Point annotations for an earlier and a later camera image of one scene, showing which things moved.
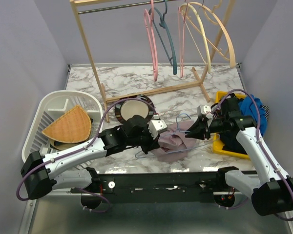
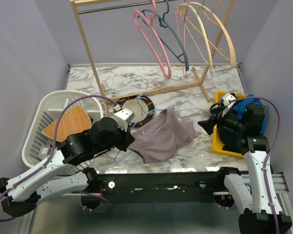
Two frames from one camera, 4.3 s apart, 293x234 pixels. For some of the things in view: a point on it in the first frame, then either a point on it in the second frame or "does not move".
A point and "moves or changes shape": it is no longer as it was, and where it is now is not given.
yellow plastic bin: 217,146 does not move
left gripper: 152,145 -> 128,139
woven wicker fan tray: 74,126 does not move
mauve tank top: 174,145 moves or changes shape
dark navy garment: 228,135 does not move
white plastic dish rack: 53,104 does not move
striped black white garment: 266,108 does not move
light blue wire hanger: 175,133 -> 126,154
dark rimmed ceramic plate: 127,107 does not move
